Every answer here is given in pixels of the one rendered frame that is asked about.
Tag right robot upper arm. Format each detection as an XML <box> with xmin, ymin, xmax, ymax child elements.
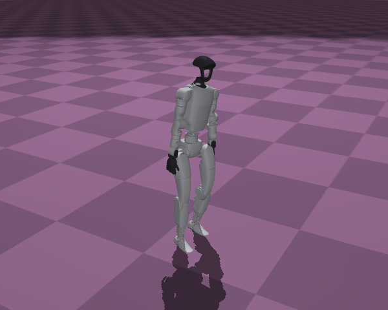
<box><xmin>174</xmin><ymin>87</ymin><xmax>193</xmax><ymax>129</ymax></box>

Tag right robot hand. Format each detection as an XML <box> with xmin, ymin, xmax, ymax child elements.
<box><xmin>166</xmin><ymin>150</ymin><xmax>179</xmax><ymax>174</ymax></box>

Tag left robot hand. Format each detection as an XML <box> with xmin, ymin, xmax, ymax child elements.
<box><xmin>208</xmin><ymin>141</ymin><xmax>216</xmax><ymax>155</ymax></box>

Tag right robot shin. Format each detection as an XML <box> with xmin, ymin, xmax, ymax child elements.
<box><xmin>174</xmin><ymin>196</ymin><xmax>189</xmax><ymax>242</ymax></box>

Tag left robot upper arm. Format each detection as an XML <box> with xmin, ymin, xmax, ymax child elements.
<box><xmin>208</xmin><ymin>88</ymin><xmax>219</xmax><ymax>124</ymax></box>

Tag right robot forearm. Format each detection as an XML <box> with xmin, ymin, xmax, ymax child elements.
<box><xmin>168</xmin><ymin>119</ymin><xmax>182</xmax><ymax>156</ymax></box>

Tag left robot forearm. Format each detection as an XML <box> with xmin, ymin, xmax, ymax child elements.
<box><xmin>207</xmin><ymin>122</ymin><xmax>217</xmax><ymax>145</ymax></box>

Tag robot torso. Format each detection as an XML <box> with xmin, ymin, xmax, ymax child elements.
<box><xmin>179</xmin><ymin>82</ymin><xmax>214</xmax><ymax>158</ymax></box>

